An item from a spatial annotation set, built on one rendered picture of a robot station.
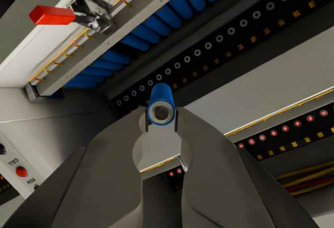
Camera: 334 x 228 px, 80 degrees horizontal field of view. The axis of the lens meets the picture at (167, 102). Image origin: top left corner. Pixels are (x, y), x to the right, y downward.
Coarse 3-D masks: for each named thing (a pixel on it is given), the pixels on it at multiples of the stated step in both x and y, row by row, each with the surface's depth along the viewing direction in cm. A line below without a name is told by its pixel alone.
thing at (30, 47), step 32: (32, 0) 21; (64, 0) 19; (256, 0) 29; (0, 32) 23; (32, 32) 21; (64, 32) 23; (0, 64) 23; (32, 64) 26; (160, 64) 36; (0, 96) 27; (32, 96) 29; (64, 96) 33
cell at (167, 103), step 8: (160, 88) 16; (168, 88) 17; (152, 96) 14; (160, 96) 13; (168, 96) 14; (152, 104) 13; (160, 104) 13; (168, 104) 13; (152, 112) 13; (160, 112) 12; (168, 112) 13; (152, 120) 13; (160, 120) 13; (168, 120) 13
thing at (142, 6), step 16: (144, 0) 22; (160, 0) 22; (128, 16) 23; (144, 16) 23; (96, 32) 24; (112, 32) 24; (128, 32) 25; (64, 48) 24; (80, 48) 26; (96, 48) 25; (48, 64) 26; (64, 64) 27; (80, 64) 26; (48, 80) 28; (64, 80) 28
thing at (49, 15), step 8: (40, 8) 14; (48, 8) 14; (56, 8) 15; (64, 8) 16; (32, 16) 14; (40, 16) 14; (48, 16) 14; (56, 16) 15; (64, 16) 16; (72, 16) 16; (80, 16) 18; (88, 16) 19; (96, 16) 20; (40, 24) 15; (48, 24) 15; (56, 24) 16; (64, 24) 17; (96, 24) 20
